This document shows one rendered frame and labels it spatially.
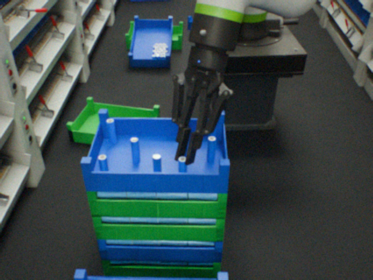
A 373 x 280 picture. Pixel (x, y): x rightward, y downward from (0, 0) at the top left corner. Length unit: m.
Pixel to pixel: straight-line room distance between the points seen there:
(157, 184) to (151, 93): 1.01
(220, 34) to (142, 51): 1.39
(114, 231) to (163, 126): 0.27
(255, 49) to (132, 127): 0.57
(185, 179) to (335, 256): 0.55
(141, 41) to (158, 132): 1.22
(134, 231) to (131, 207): 0.08
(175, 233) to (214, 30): 0.47
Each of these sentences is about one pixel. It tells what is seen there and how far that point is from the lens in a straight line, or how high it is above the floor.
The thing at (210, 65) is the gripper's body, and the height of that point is 0.58.
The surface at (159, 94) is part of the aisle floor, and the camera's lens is 1.79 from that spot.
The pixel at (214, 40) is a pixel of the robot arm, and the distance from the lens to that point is 0.75.
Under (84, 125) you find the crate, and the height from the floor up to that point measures 0.00.
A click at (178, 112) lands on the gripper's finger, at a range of 0.82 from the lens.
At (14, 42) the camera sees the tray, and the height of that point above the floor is 0.44.
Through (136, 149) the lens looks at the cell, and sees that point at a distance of 0.89.
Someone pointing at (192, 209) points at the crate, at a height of 0.27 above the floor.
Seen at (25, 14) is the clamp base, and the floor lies 0.48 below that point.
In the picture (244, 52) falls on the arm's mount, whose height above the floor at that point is 0.35.
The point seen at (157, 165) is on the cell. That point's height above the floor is 0.37.
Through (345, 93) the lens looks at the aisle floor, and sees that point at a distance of 1.93.
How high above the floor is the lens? 0.92
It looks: 37 degrees down
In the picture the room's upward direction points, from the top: straight up
